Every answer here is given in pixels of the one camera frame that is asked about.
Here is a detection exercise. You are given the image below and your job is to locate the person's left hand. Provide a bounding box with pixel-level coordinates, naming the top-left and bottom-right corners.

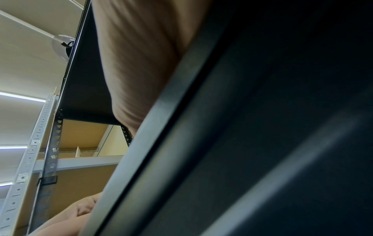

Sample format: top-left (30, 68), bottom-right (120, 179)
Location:
top-left (28, 191), bottom-right (103, 236)

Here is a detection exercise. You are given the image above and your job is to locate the person's right hand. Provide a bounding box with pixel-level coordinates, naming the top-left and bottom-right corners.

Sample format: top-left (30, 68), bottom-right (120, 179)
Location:
top-left (91, 0), bottom-right (212, 137)

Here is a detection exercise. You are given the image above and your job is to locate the dark grey panel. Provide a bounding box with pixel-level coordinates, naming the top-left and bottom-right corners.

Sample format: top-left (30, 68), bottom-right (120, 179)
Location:
top-left (78, 0), bottom-right (373, 236)

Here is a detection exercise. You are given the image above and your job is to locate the black clip on rack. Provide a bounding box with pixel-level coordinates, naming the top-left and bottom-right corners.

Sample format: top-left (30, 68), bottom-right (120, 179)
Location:
top-left (37, 175), bottom-right (58, 185)

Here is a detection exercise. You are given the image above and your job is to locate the black shelf board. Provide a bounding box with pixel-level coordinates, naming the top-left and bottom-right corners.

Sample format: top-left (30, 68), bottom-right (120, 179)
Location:
top-left (57, 0), bottom-right (123, 126)

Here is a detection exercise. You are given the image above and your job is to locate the grey metal shelving rack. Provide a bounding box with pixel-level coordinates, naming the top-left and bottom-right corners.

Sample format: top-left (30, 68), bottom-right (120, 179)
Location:
top-left (27, 108), bottom-right (134, 236)

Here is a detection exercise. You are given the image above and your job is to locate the long ceiling light strip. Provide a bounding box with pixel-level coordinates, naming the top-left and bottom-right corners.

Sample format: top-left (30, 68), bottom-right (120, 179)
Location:
top-left (0, 91), bottom-right (47, 103)

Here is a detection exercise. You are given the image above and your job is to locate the white perforated upright rail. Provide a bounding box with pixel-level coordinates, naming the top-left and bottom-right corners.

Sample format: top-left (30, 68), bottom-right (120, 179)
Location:
top-left (0, 86), bottom-right (61, 236)

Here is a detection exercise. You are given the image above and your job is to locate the ceiling dome camera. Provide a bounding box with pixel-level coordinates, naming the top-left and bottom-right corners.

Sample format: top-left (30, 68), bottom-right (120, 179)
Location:
top-left (52, 34), bottom-right (77, 62)

